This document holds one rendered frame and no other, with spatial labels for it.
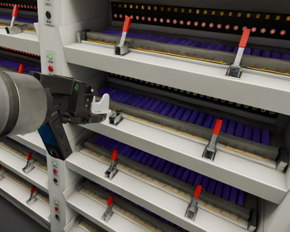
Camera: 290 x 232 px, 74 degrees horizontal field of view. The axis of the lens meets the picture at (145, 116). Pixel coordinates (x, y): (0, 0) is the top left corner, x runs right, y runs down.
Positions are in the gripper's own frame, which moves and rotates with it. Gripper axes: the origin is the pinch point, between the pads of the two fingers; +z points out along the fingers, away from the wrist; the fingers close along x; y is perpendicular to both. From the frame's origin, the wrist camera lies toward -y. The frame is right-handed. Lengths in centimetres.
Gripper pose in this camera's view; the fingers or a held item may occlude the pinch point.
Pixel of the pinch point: (103, 113)
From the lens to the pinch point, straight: 50.0
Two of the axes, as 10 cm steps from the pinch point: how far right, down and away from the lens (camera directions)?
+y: 2.4, -9.6, -1.5
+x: -8.8, -2.8, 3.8
